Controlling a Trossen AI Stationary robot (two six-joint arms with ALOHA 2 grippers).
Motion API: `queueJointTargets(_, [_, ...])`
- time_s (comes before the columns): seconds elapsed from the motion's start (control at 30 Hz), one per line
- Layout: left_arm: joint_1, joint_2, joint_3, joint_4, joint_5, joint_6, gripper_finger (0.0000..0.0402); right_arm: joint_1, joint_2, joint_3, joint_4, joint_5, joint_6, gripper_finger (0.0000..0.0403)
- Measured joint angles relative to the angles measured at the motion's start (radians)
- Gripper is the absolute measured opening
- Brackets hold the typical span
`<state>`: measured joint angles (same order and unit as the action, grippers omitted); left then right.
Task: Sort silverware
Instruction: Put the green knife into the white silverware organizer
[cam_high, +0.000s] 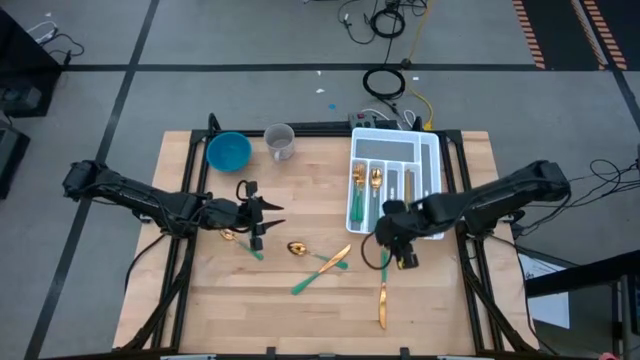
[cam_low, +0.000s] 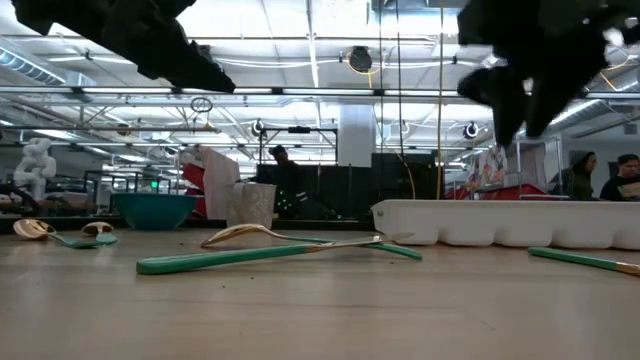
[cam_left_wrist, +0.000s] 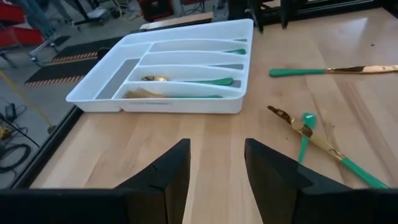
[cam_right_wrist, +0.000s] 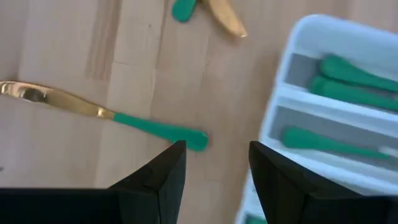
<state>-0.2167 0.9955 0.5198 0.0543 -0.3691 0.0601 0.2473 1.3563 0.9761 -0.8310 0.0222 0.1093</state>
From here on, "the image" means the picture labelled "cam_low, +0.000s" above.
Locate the red bin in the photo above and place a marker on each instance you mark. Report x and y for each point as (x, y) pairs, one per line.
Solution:
(520, 191)

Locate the red object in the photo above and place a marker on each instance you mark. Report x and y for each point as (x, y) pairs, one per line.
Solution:
(192, 180)

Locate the white cloth board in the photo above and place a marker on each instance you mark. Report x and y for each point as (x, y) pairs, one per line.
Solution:
(220, 180)

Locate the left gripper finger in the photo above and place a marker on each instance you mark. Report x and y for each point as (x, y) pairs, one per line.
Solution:
(200, 75)

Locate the silver ceiling duct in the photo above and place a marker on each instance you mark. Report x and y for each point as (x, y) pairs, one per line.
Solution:
(600, 112)

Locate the black partition panels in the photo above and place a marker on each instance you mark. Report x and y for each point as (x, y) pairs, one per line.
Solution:
(350, 190)

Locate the white pillar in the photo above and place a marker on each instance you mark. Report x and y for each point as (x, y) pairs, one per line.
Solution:
(356, 135)

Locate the white plastic cutlery tray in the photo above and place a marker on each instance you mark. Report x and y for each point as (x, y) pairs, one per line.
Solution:
(500, 222)

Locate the green exit sign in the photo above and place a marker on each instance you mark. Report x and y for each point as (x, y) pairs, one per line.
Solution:
(154, 185)

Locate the black metal frame stand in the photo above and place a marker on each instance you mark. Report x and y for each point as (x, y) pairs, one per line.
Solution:
(299, 130)

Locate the colourful posters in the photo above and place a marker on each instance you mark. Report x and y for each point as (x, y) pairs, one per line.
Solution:
(492, 167)

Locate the person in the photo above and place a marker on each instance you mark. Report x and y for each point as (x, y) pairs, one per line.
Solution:
(625, 165)
(582, 167)
(279, 154)

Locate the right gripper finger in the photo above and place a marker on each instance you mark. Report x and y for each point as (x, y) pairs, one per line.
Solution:
(505, 100)
(550, 102)

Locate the grey patterned mug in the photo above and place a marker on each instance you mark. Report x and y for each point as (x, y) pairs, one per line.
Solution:
(252, 205)

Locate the teal bowl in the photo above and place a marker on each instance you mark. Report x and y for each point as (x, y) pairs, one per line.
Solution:
(152, 212)

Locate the long ceiling light bar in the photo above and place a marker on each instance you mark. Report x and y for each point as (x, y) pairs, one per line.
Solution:
(325, 91)

